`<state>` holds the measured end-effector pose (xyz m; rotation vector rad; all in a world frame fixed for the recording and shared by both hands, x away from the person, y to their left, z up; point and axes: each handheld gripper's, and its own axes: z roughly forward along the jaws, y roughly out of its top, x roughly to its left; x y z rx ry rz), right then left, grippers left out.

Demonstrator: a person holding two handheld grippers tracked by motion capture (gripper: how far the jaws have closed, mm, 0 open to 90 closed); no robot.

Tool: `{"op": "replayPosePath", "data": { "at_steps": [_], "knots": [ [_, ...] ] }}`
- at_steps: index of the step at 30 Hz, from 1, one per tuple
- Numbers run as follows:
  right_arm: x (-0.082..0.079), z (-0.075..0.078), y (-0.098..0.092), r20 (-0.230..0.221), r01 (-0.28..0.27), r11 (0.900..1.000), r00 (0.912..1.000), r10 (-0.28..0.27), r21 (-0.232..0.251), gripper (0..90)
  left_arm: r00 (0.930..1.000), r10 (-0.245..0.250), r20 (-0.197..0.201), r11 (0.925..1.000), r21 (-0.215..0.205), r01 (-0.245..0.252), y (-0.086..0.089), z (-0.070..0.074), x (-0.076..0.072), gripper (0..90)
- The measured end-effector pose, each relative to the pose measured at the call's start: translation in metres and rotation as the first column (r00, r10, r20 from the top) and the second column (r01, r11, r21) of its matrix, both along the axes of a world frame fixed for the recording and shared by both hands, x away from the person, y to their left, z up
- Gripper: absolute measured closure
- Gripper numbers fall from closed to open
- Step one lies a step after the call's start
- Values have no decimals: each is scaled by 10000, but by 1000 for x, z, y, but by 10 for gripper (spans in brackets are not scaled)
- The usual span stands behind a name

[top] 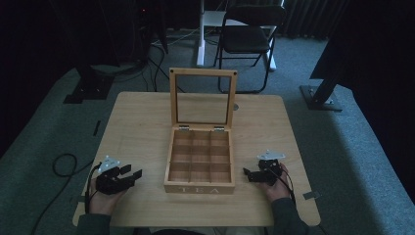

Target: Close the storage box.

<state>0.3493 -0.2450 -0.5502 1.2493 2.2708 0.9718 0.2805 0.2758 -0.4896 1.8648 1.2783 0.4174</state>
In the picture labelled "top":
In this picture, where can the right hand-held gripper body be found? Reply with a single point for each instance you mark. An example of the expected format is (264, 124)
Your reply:
(270, 174)

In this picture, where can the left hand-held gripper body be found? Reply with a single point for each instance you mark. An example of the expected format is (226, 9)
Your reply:
(109, 184)

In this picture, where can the wooden tea box with lid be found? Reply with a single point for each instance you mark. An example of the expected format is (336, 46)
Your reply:
(199, 189)

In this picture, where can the person's right hand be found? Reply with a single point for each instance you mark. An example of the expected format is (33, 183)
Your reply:
(278, 192)

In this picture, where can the person's left hand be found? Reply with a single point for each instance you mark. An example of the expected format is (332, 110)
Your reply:
(102, 204)

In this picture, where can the grey tape piece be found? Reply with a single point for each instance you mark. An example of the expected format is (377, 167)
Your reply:
(311, 195)

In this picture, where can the black tape strip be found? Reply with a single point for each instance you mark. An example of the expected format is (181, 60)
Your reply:
(97, 128)

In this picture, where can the small grey round disc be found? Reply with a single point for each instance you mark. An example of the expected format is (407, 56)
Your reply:
(235, 106)

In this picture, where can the black stand with flat base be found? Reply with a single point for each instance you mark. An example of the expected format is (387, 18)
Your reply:
(88, 86)

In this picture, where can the black slanted stand with base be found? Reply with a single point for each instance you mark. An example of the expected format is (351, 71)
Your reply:
(321, 94)

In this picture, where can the black folding chair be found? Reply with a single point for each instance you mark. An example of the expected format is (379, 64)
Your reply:
(246, 39)
(204, 39)

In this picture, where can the dark curtain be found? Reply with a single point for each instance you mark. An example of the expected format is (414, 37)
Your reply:
(310, 18)

